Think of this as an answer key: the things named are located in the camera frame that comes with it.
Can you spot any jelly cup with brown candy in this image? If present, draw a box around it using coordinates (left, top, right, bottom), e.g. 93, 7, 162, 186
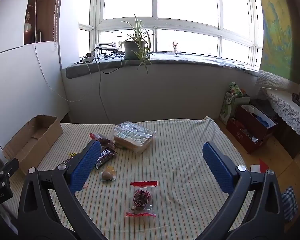
101, 166, 116, 181

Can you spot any Chinese-label Snickers bar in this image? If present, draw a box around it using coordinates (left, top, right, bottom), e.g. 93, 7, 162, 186
95, 148, 117, 170

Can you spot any red-edged clear snack bag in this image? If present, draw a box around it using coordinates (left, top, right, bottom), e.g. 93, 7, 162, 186
126, 180, 158, 217

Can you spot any clear-wrapped cracker pack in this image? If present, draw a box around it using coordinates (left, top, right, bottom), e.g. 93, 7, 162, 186
113, 121, 157, 154

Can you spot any blue checked cloth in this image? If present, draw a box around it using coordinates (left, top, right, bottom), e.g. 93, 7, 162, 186
281, 186, 298, 223

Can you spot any brown cardboard box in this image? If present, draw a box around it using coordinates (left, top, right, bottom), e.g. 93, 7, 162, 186
3, 115, 63, 174

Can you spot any dark red storage box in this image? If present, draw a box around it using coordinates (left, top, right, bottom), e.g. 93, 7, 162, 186
226, 105, 277, 154

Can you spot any white lace cloth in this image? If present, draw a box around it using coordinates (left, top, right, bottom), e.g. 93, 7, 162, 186
258, 87, 300, 135

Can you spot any striped table cloth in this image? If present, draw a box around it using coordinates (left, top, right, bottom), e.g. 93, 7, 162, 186
0, 116, 256, 240

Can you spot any green printed gift bag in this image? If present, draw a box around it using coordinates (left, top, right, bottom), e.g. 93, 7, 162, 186
219, 82, 250, 125

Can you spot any power strip with adapters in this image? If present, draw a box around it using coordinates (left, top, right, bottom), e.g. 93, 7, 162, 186
80, 50, 98, 63

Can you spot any colourful map poster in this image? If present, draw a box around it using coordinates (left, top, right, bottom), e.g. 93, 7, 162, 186
257, 0, 300, 90

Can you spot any small deer figurine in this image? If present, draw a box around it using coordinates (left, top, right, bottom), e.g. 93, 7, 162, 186
172, 41, 181, 55

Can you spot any potted spider plant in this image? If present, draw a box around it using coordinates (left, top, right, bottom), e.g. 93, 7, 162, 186
120, 15, 153, 74

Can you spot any white cable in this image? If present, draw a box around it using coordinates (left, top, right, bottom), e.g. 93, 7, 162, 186
33, 0, 94, 103

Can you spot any grey cable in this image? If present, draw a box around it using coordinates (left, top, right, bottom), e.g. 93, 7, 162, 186
95, 51, 113, 124

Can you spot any wooden wall shelf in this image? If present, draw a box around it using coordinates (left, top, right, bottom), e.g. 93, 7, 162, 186
24, 0, 57, 44

